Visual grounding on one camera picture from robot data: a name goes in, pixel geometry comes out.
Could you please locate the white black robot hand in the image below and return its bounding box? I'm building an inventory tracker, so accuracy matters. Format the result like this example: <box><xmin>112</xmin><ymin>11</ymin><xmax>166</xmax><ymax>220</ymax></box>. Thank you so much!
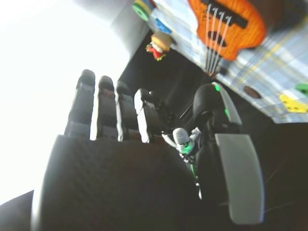
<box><xmin>31</xmin><ymin>69</ymin><xmax>267</xmax><ymax>231</ymax></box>

